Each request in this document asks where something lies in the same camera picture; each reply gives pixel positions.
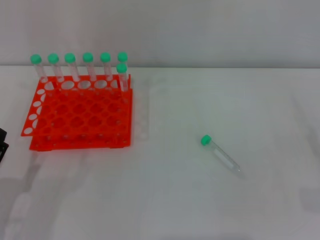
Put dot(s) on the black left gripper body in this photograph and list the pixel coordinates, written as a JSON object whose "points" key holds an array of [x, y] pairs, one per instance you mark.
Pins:
{"points": [[3, 152]]}

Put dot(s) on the green-capped clear test tube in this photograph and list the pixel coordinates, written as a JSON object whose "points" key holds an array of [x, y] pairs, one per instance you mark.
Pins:
{"points": [[53, 58], [87, 57], [70, 58], [105, 57], [36, 59], [122, 56], [121, 68], [205, 140]]}

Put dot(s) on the orange plastic test tube rack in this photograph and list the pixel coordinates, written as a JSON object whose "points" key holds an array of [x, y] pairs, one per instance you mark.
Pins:
{"points": [[82, 117]]}

